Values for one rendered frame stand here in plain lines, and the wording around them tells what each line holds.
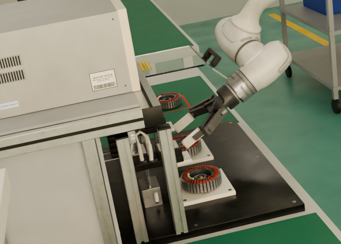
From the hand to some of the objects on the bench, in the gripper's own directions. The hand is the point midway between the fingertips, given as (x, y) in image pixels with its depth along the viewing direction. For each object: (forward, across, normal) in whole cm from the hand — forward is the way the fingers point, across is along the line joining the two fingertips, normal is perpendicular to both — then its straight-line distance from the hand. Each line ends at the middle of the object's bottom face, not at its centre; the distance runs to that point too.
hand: (181, 135), depth 196 cm
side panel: (+40, +44, -12) cm, 60 cm away
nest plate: (+4, +24, +6) cm, 25 cm away
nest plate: (+4, 0, +6) cm, 7 cm away
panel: (+26, +12, -6) cm, 29 cm away
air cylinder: (+16, +24, -1) cm, 29 cm away
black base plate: (+6, +12, +7) cm, 15 cm away
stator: (0, -54, +10) cm, 55 cm away
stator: (+3, 0, +5) cm, 6 cm away
